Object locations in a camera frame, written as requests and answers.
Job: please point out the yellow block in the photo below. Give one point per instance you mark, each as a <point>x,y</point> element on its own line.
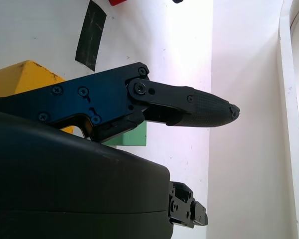
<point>27,74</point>

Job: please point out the red block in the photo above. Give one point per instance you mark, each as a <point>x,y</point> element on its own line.
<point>117,2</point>

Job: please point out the black tape mark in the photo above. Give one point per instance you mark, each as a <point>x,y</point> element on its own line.
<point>89,37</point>

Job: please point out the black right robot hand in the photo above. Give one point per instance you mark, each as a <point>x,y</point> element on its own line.
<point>64,179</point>

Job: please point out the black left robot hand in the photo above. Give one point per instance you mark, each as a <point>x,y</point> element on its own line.
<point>178,1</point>

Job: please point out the green block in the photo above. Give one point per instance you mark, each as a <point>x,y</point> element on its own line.
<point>134,139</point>

